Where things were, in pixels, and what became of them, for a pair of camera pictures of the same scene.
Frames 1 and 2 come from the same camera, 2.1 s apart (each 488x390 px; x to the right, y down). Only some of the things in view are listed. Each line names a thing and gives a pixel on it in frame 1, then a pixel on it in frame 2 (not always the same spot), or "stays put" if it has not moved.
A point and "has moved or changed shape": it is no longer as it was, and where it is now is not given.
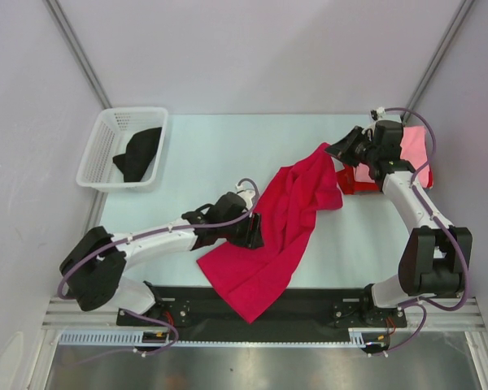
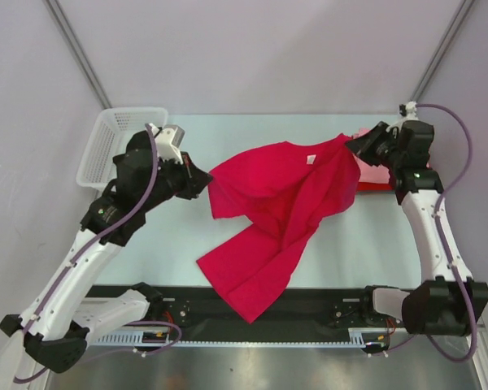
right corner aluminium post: x=437 y=58 stays put
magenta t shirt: x=256 y=279 has moved or changed shape
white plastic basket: x=111 y=136 stays put
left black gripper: x=251 y=237 → x=194 y=179
